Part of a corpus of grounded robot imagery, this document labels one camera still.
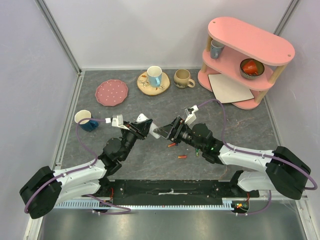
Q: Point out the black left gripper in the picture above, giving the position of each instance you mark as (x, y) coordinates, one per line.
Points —
(140, 132)

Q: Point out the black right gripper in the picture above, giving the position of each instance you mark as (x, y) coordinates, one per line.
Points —
(177, 130)

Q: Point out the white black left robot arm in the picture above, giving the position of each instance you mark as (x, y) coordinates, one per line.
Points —
(48, 188)

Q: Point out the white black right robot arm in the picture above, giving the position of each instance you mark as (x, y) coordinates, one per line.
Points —
(275, 170)

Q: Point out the pink dotted plate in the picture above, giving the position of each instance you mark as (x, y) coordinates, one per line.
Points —
(111, 93)

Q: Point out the dark blue mug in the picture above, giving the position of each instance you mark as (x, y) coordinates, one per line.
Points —
(85, 120)

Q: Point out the beige ceramic mug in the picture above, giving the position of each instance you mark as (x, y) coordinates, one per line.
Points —
(182, 79)

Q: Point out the light blue mug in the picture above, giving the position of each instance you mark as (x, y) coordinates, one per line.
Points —
(154, 75)

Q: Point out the white square mat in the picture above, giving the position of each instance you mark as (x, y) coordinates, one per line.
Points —
(227, 90)

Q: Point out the grey blue shelf mug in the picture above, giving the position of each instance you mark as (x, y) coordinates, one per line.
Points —
(216, 49)

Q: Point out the red cup in bowl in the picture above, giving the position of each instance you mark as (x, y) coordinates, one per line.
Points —
(250, 68)

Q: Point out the pink three-tier shelf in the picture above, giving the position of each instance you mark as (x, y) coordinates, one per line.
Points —
(247, 54)

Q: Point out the patterned dark bowl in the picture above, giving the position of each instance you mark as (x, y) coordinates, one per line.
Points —
(261, 69)

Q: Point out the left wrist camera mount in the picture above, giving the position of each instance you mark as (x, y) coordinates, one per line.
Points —
(115, 121)

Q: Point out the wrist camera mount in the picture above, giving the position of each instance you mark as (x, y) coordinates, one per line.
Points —
(191, 114)
(115, 121)

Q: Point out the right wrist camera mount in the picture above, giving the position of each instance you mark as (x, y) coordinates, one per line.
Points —
(191, 114)

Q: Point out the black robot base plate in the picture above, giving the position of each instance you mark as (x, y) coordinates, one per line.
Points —
(137, 192)

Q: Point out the left aluminium frame post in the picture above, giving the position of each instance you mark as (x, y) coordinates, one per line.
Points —
(58, 34)

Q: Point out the aluminium frame post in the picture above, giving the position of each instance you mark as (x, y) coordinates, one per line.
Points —
(293, 4)
(58, 34)

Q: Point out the white slotted cable duct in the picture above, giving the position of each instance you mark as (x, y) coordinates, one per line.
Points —
(95, 205)

